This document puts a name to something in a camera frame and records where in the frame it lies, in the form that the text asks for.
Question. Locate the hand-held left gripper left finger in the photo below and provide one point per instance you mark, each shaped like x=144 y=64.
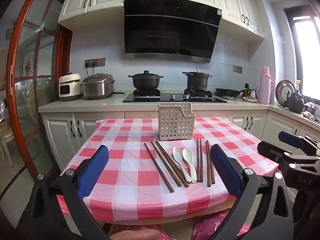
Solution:
x=93 y=170

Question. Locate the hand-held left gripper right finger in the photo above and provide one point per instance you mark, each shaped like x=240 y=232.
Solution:
x=225 y=170

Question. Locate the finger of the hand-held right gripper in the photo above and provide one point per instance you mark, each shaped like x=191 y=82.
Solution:
x=290 y=139
x=271 y=152

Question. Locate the brown wooden chopstick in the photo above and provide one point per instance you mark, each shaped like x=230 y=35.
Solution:
x=174 y=164
x=198 y=160
x=165 y=163
x=158 y=167
x=171 y=165
x=207 y=162
x=201 y=160

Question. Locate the white ceramic spoon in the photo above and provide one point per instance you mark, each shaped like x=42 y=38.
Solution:
x=176 y=153
x=187 y=154

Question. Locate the white plastic utensil holder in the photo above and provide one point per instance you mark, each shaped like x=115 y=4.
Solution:
x=175 y=125

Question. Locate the red white checked tablecloth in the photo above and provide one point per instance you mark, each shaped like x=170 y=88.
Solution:
x=125 y=180

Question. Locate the black kettle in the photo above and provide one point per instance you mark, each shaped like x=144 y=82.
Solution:
x=295 y=103

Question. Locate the round metal pot lid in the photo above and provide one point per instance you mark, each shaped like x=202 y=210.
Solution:
x=283 y=88

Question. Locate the small white plate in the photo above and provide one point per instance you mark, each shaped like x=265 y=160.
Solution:
x=250 y=99

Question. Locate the pink thermos flask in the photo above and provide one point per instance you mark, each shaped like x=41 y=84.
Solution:
x=265 y=87

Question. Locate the small white cup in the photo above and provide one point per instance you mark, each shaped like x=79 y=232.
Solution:
x=253 y=93

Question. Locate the pink patterned pants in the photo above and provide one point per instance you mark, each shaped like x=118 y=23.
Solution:
x=212 y=230

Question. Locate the brown condiment bottle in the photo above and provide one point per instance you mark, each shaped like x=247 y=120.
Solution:
x=246 y=91

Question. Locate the white kitchen countertop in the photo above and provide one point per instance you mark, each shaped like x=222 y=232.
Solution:
x=87 y=105

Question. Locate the small metal dish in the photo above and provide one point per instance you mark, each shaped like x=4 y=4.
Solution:
x=228 y=97

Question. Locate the beige table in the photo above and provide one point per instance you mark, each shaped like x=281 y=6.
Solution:
x=175 y=220

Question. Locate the black frying pan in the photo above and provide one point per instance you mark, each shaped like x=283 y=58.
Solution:
x=227 y=92

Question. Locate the silver rice cooker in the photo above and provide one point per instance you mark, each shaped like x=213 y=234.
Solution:
x=97 y=87

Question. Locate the kitchen window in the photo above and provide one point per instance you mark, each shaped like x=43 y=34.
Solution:
x=305 y=55

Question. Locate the white electric cooker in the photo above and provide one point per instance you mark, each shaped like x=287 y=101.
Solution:
x=70 y=87

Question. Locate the black glass gas cooktop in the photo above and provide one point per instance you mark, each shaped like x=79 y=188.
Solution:
x=175 y=98

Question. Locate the tall black stock pot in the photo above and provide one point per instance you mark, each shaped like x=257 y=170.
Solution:
x=197 y=81

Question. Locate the white dining chair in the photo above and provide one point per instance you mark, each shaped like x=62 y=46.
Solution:
x=5 y=140

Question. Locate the black casserole pot with lid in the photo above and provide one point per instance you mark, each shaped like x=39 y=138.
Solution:
x=145 y=81

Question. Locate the wooden framed glass door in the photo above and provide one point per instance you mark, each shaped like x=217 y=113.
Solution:
x=15 y=55

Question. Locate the black range hood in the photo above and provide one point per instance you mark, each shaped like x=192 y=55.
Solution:
x=170 y=30

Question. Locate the small wall socket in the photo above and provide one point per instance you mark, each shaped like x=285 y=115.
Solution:
x=237 y=69

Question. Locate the triple wall socket panel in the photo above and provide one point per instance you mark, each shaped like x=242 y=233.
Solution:
x=95 y=62

